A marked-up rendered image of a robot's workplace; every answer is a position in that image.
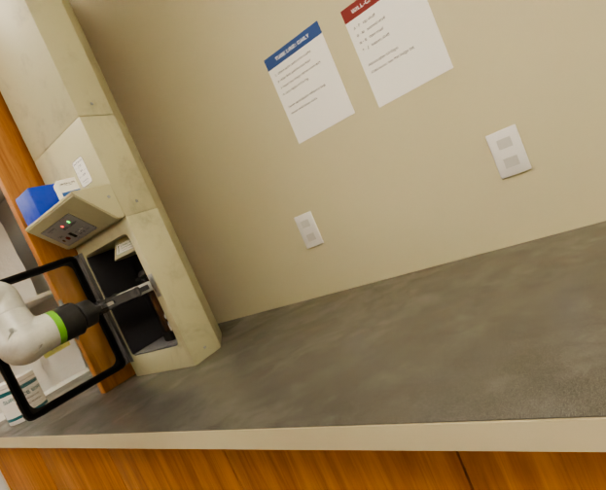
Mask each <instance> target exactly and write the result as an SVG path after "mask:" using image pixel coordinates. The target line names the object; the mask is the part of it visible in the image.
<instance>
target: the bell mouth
mask: <svg viewBox="0 0 606 490"><path fill-rule="evenodd" d="M133 255H136V252H135V250H134V248H133V246H132V244H131V241H130V239H129V238H128V236H125V237H123V238H121V239H119V240H117V241H116V242H115V262H116V261H119V260H122V259H125V258H128V257H131V256H133Z"/></svg>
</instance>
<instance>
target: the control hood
mask: <svg viewBox="0 0 606 490"><path fill-rule="evenodd" d="M68 213H69V214H71V215H73V216H75V217H77V218H79V219H81V220H83V221H85V222H87V223H89V224H91V225H93V226H95V227H97V229H95V230H94V231H92V232H91V233H89V234H87V235H86V236H84V237H83V238H81V239H80V240H78V241H77V242H75V243H73V244H72V245H70V246H67V245H65V244H62V243H60V242H58V241H56V240H53V239H51V238H49V237H47V236H45V235H43V234H41V233H42V232H43V231H45V230H46V229H47V228H49V227H50V226H52V225H53V224H54V223H56V222H57V221H58V220H60V219H61V218H62V217H64V216H65V215H66V214H68ZM124 216H125V214H124V212H123V210H122V208H121V206H120V204H119V201H118V200H117V198H116V196H115V194H114V192H113V190H112V187H111V185H109V184H108V185H103V186H98V187H93V188H88V189H83V190H78V191H73V192H70V193H69V194H68V195H67V196H65V197H64V198H63V199H62V200H61V201H59V202H58V203H57V204H56V205H54V206H53V207H52V208H51V209H49V210H48V211H47V212H46V213H44V214H43V215H42V216H41V217H40V218H38V219H37V220H36V221H35V222H33V223H32V224H31V225H30V226H28V227H27V228H26V230H25V231H27V232H28V233H31V234H33V235H35V236H38V237H40V238H42V239H44V240H47V241H49V242H51V243H53V244H55V245H57V246H60V247H62V248H64V249H66V250H70V249H73V248H76V247H77V246H79V245H81V244H82V243H84V242H85V241H87V240H89V239H90V238H92V237H93V236H95V235H97V234H98V233H99V232H101V231H102V230H104V229H106V228H107V227H109V226H111V225H112V224H114V223H115V222H117V221H119V220H120V219H122V218H123V217H124Z"/></svg>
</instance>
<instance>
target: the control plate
mask: <svg viewBox="0 0 606 490"><path fill-rule="evenodd" d="M67 221H69V222H70V224H69V223H67ZM61 226H64V227H61ZM83 226H84V227H85V228H83ZM79 228H80V229H81V231H79ZM95 229H97V227H95V226H93V225H91V224H89V223H87V222H85V221H83V220H81V219H79V218H77V217H75V216H73V215H71V214H69V213H68V214H66V215H65V216H64V217H62V218H61V219H60V220H58V221H57V222H56V223H54V224H53V225H52V226H50V227H49V228H47V229H46V230H45V231H43V232H42V233H41V234H43V235H45V236H47V237H49V238H51V239H53V240H56V241H58V242H60V243H62V244H65V245H67V246H70V245H72V244H73V243H75V242H77V241H78V240H80V239H81V238H83V237H84V236H86V235H87V234H89V233H91V232H92V231H94V230H95ZM75 231H77V233H75ZM69 232H72V233H74V234H76V235H78V236H77V237H74V236H72V235H69V234H68V233H69ZM66 236H67V237H70V238H71V239H70V240H68V239H66V238H65V237H66ZM62 240H65V241H66V242H63V241H62Z"/></svg>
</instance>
